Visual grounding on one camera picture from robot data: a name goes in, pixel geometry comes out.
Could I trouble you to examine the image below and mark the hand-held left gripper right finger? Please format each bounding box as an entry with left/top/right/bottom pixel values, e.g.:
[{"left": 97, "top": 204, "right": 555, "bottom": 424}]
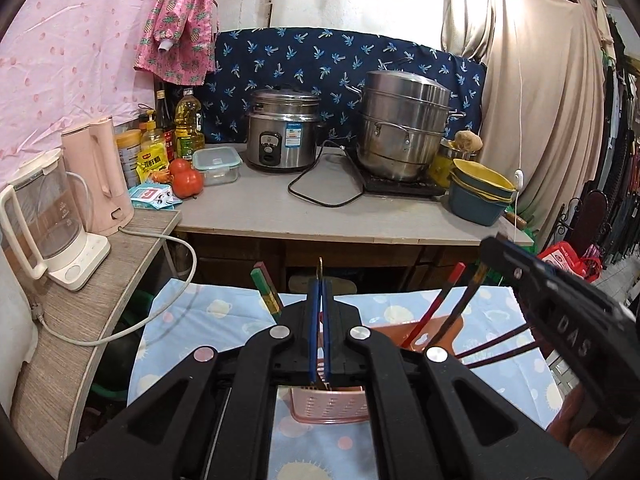
[{"left": 323, "top": 279, "right": 587, "bottom": 480}]

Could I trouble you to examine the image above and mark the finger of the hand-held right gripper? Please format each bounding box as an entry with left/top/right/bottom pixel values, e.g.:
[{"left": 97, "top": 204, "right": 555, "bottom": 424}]
[
  {"left": 479, "top": 235, "right": 567, "bottom": 322},
  {"left": 499, "top": 236, "right": 617, "bottom": 314}
]

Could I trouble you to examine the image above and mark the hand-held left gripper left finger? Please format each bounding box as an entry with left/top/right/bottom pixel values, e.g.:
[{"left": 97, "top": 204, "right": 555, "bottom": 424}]
[{"left": 59, "top": 279, "right": 322, "bottom": 480}]

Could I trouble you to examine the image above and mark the green chopstick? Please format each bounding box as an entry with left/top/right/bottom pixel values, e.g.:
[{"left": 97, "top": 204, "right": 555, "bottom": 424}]
[{"left": 254, "top": 266, "right": 285, "bottom": 326}]

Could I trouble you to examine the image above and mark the pink perforated utensil basket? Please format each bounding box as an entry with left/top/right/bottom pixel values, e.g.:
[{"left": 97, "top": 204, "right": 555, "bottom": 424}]
[{"left": 289, "top": 312, "right": 471, "bottom": 423}]

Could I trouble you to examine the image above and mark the maroon chopstick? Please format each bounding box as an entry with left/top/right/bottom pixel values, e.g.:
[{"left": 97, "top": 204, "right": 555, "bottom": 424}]
[{"left": 457, "top": 324, "right": 530, "bottom": 358}]

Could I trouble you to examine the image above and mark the dark brown chopstick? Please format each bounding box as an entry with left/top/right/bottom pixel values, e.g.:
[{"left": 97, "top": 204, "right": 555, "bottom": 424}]
[{"left": 462, "top": 342, "right": 536, "bottom": 368}]

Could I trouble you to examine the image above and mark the person's right hand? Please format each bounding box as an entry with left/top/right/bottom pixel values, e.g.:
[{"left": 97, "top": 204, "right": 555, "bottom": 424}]
[{"left": 546, "top": 389, "right": 630, "bottom": 467}]

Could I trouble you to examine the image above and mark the red shopping bag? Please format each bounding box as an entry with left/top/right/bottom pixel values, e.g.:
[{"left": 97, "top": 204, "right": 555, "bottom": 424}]
[{"left": 537, "top": 241, "right": 606, "bottom": 283}]

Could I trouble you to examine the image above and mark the large blue bowl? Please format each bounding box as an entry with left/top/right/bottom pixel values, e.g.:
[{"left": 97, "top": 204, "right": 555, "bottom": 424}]
[{"left": 446, "top": 187, "right": 513, "bottom": 227}]

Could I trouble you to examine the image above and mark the teal bowl yellow interior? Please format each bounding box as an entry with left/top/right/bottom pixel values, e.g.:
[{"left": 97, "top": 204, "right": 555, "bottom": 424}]
[
  {"left": 450, "top": 177, "right": 516, "bottom": 204},
  {"left": 451, "top": 158, "right": 516, "bottom": 193}
]

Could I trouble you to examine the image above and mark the black ornate metal chair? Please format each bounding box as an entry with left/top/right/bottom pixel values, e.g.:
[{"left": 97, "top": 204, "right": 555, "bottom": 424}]
[{"left": 565, "top": 190, "right": 609, "bottom": 261}]

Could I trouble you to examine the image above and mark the yellow glass cup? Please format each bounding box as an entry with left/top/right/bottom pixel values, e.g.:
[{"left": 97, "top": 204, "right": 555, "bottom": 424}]
[{"left": 427, "top": 137, "right": 458, "bottom": 188}]

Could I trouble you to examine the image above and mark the blue planet print tablecloth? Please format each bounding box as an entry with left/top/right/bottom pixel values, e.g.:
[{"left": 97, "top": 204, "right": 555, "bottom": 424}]
[{"left": 125, "top": 280, "right": 566, "bottom": 480}]

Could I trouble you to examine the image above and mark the black induction cooker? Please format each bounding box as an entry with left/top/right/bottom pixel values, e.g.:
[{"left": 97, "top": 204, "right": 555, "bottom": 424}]
[{"left": 350, "top": 157, "right": 448, "bottom": 197}]

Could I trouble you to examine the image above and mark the yellow loofah sponge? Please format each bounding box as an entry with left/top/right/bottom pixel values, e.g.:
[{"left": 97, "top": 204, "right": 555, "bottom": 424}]
[{"left": 452, "top": 129, "right": 484, "bottom": 152}]

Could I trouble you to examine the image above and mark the grey kitchen counter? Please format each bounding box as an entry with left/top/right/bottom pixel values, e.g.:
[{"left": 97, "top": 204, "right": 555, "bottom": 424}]
[{"left": 175, "top": 142, "right": 536, "bottom": 248}]

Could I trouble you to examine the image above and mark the rack of hanging clothes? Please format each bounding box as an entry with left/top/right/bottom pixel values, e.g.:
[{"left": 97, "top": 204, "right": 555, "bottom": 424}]
[{"left": 597, "top": 0, "right": 640, "bottom": 271}]

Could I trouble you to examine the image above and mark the beige curtain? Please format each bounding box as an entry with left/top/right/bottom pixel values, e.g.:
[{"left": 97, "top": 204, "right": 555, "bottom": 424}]
[{"left": 440, "top": 0, "right": 608, "bottom": 241}]

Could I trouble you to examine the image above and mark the stainless steamer pot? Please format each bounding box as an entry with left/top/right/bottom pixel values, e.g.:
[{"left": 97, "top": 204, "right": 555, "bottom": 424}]
[{"left": 344, "top": 60, "right": 468, "bottom": 183}]

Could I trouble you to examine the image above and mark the stainless rice cooker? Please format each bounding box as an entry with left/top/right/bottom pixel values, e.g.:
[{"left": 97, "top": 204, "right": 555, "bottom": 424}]
[{"left": 245, "top": 84, "right": 326, "bottom": 173}]

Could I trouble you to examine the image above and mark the glass container teal lid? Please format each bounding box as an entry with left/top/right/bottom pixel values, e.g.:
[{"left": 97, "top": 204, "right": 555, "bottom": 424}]
[{"left": 191, "top": 146, "right": 244, "bottom": 187}]

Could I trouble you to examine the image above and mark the blue white packet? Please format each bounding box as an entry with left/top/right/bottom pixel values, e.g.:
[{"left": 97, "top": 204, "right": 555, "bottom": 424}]
[{"left": 127, "top": 184, "right": 183, "bottom": 211}]

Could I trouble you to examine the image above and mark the wood-grain side shelf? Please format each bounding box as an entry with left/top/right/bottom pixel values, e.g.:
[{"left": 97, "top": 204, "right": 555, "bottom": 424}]
[{"left": 10, "top": 207, "right": 183, "bottom": 461}]

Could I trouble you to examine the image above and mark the yellow seasoning packet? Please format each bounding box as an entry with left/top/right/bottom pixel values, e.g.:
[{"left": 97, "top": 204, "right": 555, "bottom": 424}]
[{"left": 136, "top": 142, "right": 171, "bottom": 183}]

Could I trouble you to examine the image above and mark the cooking oil bottle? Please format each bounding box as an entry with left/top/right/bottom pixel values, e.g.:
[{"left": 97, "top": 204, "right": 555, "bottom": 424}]
[{"left": 174, "top": 88, "right": 206, "bottom": 161}]

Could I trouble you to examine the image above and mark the yellow pump bottle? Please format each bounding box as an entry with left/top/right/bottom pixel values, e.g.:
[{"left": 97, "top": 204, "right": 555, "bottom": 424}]
[{"left": 139, "top": 108, "right": 166, "bottom": 153}]

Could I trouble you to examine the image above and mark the white tin can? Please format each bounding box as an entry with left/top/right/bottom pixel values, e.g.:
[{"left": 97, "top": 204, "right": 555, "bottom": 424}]
[{"left": 114, "top": 129, "right": 143, "bottom": 190}]

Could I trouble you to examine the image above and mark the navy palm print cloth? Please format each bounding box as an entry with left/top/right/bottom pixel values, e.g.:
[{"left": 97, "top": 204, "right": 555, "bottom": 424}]
[{"left": 200, "top": 27, "right": 488, "bottom": 146}]

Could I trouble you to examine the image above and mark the dark sauce bottle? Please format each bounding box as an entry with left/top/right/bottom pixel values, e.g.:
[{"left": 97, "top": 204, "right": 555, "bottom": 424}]
[{"left": 154, "top": 89, "right": 176, "bottom": 161}]

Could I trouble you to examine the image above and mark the pink electric kettle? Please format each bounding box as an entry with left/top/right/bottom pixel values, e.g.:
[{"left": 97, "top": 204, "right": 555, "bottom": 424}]
[{"left": 61, "top": 117, "right": 136, "bottom": 236}]

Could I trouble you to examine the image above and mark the glass kettle white base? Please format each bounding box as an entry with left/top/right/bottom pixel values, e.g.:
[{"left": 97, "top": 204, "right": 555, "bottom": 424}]
[{"left": 0, "top": 149, "right": 112, "bottom": 292}]

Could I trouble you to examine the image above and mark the white plastic storage bin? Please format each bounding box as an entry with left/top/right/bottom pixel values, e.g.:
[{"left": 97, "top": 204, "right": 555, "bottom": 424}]
[{"left": 0, "top": 245, "right": 43, "bottom": 441}]

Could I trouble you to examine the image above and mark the pink floral raincoat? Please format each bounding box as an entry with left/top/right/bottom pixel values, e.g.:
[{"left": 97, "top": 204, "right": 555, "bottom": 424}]
[{"left": 134, "top": 0, "right": 221, "bottom": 86}]

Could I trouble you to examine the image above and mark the pink dotted cloth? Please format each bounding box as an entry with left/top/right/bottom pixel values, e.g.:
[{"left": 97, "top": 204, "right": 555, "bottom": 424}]
[{"left": 0, "top": 0, "right": 168, "bottom": 191}]

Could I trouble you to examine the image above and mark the white cable with switch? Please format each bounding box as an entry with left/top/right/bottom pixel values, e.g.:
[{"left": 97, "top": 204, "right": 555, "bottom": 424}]
[{"left": 512, "top": 50, "right": 526, "bottom": 191}]

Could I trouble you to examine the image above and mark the black power cable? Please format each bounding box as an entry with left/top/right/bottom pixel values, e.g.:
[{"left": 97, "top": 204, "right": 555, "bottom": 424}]
[{"left": 287, "top": 142, "right": 366, "bottom": 208}]

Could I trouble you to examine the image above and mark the white power cable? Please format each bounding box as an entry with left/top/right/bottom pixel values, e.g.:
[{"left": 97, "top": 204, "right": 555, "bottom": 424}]
[{"left": 30, "top": 225, "right": 198, "bottom": 346}]

